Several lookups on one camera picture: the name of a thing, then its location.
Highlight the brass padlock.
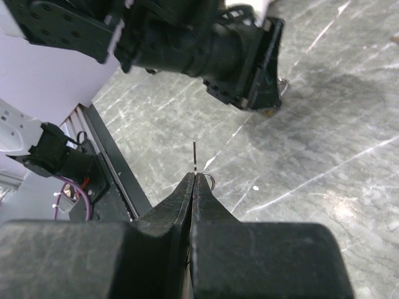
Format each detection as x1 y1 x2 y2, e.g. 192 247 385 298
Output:
264 78 289 117

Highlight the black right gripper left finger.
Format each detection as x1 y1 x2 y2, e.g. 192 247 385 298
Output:
1 173 195 298

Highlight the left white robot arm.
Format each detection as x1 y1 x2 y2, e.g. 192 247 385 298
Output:
4 1 285 112

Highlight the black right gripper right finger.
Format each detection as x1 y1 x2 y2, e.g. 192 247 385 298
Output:
190 174 355 298

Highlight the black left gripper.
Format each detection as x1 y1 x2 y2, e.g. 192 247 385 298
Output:
115 1 285 111

